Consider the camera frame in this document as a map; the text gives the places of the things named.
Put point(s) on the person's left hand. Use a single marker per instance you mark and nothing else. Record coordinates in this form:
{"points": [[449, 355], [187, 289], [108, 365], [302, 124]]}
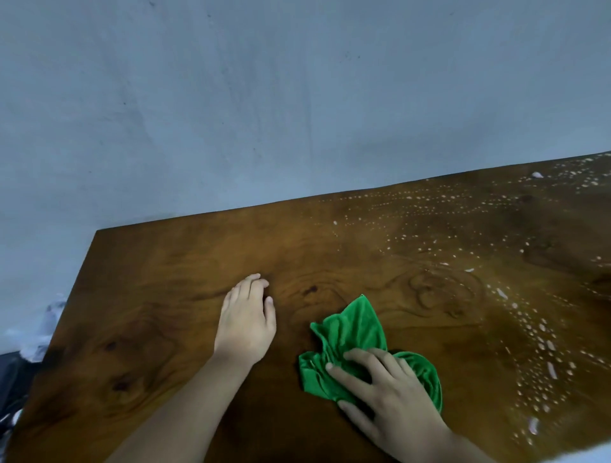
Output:
{"points": [[246, 324]]}

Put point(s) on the green cloth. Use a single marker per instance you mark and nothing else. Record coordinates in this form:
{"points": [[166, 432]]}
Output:
{"points": [[358, 324]]}

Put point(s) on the clear plastic bag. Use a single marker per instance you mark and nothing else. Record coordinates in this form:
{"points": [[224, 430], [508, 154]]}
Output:
{"points": [[40, 334]]}

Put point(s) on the person's left forearm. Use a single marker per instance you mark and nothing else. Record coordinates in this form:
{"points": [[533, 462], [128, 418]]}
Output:
{"points": [[181, 420]]}

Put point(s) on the person's right hand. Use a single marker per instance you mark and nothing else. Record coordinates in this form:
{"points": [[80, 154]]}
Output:
{"points": [[401, 415]]}

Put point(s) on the brown wooden table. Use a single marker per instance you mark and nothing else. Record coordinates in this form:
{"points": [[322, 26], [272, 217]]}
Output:
{"points": [[477, 334]]}

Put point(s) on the black plastic case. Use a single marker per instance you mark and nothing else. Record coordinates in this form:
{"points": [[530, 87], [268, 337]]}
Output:
{"points": [[14, 381]]}

